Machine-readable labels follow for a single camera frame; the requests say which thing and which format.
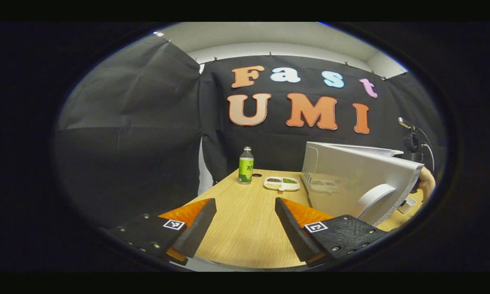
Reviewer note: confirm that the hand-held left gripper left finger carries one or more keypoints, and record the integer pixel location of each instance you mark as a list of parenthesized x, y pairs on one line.
[(196, 228)]

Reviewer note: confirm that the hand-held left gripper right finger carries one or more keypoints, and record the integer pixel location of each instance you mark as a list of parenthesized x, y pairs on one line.
[(293, 230)]

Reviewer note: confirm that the white microwave oven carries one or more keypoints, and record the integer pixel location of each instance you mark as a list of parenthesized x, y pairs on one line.
[(351, 171)]

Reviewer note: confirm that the white divided snack plate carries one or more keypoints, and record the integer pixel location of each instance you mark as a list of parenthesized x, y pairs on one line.
[(281, 183)]

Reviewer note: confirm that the green label drink bottle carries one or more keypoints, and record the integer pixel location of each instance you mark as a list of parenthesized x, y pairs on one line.
[(246, 165)]

